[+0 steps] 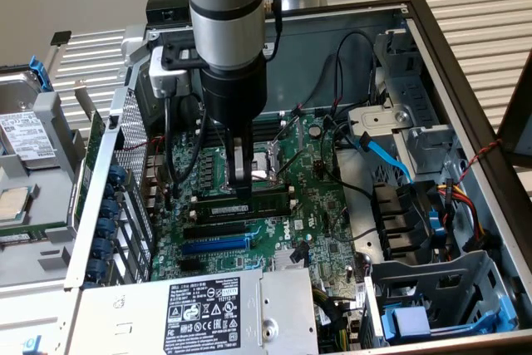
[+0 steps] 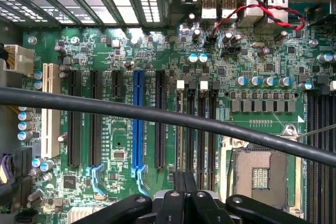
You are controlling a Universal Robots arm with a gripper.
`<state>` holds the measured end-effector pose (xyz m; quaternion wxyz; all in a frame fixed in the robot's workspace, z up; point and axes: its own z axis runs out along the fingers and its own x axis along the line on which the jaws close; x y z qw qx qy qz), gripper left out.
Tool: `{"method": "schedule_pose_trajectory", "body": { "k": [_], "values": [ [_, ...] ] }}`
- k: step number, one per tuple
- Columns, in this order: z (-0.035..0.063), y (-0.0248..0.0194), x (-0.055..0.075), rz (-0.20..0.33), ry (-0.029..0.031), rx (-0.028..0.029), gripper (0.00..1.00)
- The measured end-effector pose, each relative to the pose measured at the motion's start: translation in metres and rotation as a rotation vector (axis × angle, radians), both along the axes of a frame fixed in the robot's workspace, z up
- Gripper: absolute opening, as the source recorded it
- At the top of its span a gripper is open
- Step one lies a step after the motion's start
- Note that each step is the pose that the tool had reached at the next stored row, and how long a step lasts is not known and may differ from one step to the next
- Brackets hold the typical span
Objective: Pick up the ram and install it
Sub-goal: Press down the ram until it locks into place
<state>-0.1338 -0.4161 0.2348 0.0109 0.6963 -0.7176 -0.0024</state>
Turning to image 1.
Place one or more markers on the silver rear port block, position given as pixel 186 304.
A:
pixel 151 176

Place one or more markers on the CPU socket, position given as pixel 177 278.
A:
pixel 262 159

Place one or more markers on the round coin battery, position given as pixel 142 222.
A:
pixel 316 130

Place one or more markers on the black plastic shroud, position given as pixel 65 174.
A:
pixel 395 213

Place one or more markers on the hard drive in tray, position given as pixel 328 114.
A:
pixel 45 197

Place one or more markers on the black box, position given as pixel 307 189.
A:
pixel 166 3

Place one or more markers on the grey metal drive cage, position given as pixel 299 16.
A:
pixel 415 93

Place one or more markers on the silver socket cover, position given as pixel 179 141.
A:
pixel 274 151

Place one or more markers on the blue disk carrier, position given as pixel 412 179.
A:
pixel 409 321

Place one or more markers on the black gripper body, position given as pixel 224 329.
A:
pixel 232 93

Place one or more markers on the blue expansion slot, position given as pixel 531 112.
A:
pixel 216 245

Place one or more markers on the blue card retention clip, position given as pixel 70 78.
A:
pixel 97 268
pixel 118 174
pixel 106 228
pixel 102 248
pixel 110 190
pixel 111 208

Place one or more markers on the open black PC case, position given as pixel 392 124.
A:
pixel 316 64

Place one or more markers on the blue disk bracket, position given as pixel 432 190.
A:
pixel 39 74

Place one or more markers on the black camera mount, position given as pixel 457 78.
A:
pixel 174 55

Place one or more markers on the small blue plastic part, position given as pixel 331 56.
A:
pixel 32 346

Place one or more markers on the RAM slot white latches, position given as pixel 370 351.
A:
pixel 272 123
pixel 292 190
pixel 270 132
pixel 192 214

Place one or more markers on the silver CPU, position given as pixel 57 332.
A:
pixel 12 203

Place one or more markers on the silver chipset heatsink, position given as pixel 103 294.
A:
pixel 282 261

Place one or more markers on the grey disk bay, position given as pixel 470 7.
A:
pixel 457 276

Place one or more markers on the silver hard disk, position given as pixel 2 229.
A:
pixel 25 139

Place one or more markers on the silver power supply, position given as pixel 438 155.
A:
pixel 124 321

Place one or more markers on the green RAM stick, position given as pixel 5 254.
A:
pixel 25 235
pixel 270 205

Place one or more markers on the long black expansion slot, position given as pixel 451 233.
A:
pixel 214 230

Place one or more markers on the green graphics card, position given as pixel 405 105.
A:
pixel 96 134

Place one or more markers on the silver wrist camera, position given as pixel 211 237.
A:
pixel 166 80

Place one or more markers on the green Dell motherboard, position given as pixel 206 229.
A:
pixel 307 205

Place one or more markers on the black SATA connector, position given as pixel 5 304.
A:
pixel 300 252

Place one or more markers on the dark panel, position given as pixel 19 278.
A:
pixel 519 122

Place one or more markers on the thin metal locking lever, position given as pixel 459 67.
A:
pixel 268 179

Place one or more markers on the RAM slot black latches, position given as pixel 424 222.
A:
pixel 232 222
pixel 270 127
pixel 270 137

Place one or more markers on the short black expansion slot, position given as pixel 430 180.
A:
pixel 190 264

